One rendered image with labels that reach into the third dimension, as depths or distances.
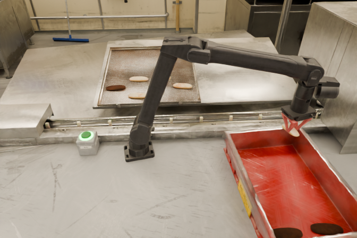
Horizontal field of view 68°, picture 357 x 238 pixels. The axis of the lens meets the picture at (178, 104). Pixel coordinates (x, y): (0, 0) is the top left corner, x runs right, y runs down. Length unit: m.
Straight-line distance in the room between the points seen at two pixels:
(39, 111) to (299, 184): 1.12
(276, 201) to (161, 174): 0.42
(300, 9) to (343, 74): 1.86
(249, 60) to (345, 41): 0.50
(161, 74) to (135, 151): 0.36
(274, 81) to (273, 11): 1.51
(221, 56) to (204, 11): 3.76
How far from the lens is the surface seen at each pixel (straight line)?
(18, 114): 1.36
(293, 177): 1.12
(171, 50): 0.82
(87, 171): 1.11
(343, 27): 1.27
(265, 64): 0.87
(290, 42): 3.13
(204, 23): 4.64
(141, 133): 0.99
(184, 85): 1.37
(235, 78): 1.47
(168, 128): 1.18
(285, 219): 0.99
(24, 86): 1.80
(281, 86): 1.49
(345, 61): 1.25
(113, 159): 1.13
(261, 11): 2.90
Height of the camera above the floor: 1.61
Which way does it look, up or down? 34 degrees down
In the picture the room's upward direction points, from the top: straight up
